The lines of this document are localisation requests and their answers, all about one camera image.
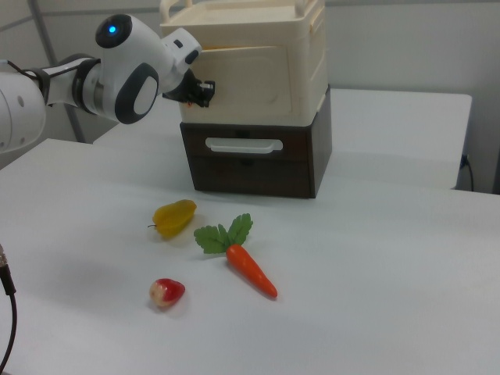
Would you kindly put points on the yellow toy starfruit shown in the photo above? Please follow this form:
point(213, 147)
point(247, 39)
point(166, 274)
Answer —
point(173, 218)

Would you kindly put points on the cream cabinet door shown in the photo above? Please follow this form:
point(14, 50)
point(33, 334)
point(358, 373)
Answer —
point(250, 78)

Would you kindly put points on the orange toy carrot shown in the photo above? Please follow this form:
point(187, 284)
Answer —
point(250, 267)

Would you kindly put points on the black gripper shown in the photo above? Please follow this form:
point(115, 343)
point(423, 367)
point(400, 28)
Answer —
point(185, 88)

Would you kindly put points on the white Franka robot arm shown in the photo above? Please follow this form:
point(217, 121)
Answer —
point(129, 74)

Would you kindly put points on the dark brown drawer unit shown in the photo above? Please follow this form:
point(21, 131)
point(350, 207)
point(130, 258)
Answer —
point(250, 172)

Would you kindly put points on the cream plastic cabinet box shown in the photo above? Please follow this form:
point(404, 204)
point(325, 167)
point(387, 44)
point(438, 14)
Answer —
point(308, 70)

